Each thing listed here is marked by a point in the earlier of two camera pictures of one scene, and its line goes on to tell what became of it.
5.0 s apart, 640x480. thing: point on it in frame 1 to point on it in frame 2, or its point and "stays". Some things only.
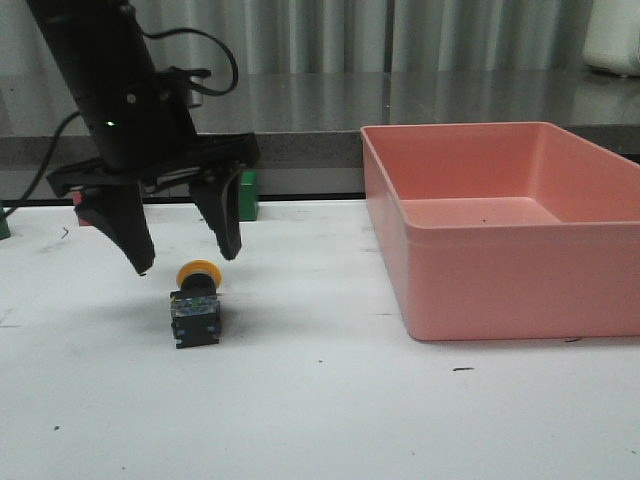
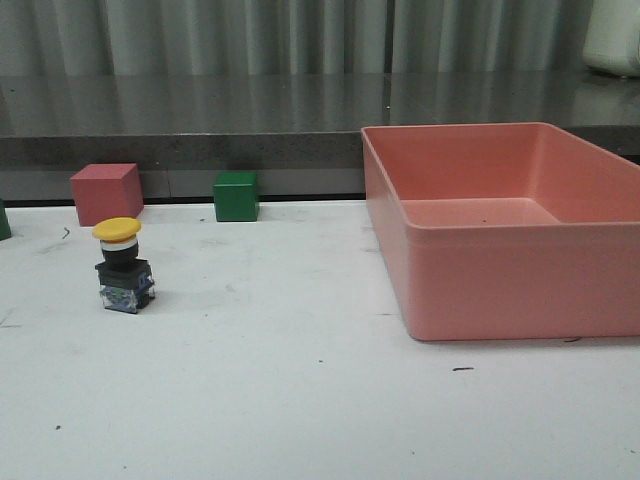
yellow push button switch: [196, 308] to [126, 280]
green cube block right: [248, 202] stays
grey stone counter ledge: [308, 123] stays
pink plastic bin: [507, 231] stays
